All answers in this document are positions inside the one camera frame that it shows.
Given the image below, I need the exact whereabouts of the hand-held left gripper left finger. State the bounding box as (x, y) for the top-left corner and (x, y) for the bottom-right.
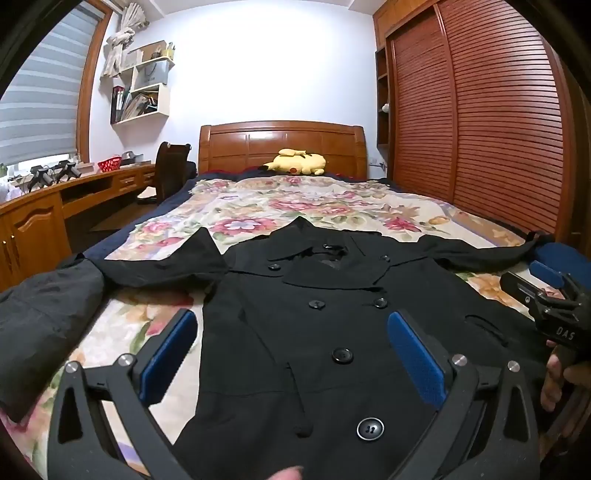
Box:
(46, 308), (199, 480)

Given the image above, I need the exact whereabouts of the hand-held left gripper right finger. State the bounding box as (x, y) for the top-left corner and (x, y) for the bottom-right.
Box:
(387, 310), (541, 480)

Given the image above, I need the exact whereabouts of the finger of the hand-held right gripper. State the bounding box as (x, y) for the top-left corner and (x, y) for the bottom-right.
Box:
(500, 272), (542, 319)
(530, 260), (568, 291)

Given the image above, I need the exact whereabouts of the black double-breasted coat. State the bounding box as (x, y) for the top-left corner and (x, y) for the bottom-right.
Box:
(62, 216), (557, 480)

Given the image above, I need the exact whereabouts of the person's right hand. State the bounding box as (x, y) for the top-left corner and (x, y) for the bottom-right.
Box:
(541, 340), (564, 412)

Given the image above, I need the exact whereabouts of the person's left hand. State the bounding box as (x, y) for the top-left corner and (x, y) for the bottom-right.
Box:
(259, 466), (305, 480)

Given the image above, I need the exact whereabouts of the navy pillow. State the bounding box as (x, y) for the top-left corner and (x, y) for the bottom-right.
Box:
(536, 240), (587, 278)

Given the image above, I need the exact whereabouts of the dark grey padded jacket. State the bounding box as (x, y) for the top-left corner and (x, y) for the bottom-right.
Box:
(0, 258), (109, 423)

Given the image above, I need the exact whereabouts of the wooden louvered wardrobe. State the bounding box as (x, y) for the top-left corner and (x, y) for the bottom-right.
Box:
(373, 0), (578, 250)

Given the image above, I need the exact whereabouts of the floral blanket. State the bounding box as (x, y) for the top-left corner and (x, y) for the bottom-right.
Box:
(0, 174), (546, 480)

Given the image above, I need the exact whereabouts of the dark wooden chair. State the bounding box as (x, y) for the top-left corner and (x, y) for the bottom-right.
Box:
(139, 141), (199, 206)

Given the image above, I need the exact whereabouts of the wooden desk with cabinets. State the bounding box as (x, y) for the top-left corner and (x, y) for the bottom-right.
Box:
(0, 161), (160, 296)

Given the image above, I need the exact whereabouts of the wooden side shelf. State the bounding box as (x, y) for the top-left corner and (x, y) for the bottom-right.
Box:
(375, 46), (391, 149)

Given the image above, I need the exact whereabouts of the spare black gripper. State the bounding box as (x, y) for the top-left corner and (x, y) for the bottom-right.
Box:
(51, 159), (81, 182)
(28, 165), (56, 190)

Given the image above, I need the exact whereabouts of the wooden bed headboard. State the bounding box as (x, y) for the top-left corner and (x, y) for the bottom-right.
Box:
(198, 121), (368, 181)

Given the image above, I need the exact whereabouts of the yellow plush toy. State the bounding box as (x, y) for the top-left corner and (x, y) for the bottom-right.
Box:
(259, 148), (328, 177)

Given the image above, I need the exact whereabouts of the row of books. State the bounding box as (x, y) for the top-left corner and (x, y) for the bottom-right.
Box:
(111, 85), (160, 123)

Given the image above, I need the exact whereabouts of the grey paper bag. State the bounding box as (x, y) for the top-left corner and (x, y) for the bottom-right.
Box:
(133, 61), (170, 92)

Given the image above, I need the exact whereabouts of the grey window blind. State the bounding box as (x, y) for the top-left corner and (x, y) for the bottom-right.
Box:
(0, 0), (107, 167)

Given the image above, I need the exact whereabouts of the white hanging cloth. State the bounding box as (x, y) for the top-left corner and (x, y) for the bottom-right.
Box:
(102, 2), (148, 77)

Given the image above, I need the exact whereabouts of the white wall shelf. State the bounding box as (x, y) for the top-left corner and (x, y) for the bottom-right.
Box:
(99, 41), (176, 125)

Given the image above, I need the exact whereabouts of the wooden window frame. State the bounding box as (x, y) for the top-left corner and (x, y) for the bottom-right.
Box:
(76, 9), (114, 164)

